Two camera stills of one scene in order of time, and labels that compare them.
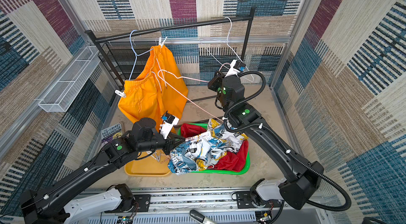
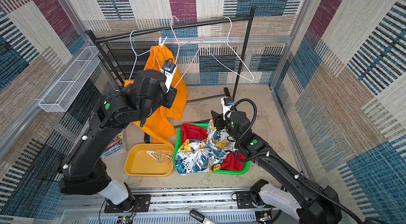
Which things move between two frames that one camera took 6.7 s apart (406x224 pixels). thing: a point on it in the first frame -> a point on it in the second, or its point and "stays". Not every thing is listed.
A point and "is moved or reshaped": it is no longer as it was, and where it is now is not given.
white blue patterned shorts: (197, 152) is moved or reshaped
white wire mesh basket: (60, 98) stays
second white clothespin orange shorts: (160, 43) stays
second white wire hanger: (136, 54) stays
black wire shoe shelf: (127, 60) stays
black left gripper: (171, 142) -> (171, 98)
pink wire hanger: (222, 66) -> (180, 45)
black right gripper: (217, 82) -> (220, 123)
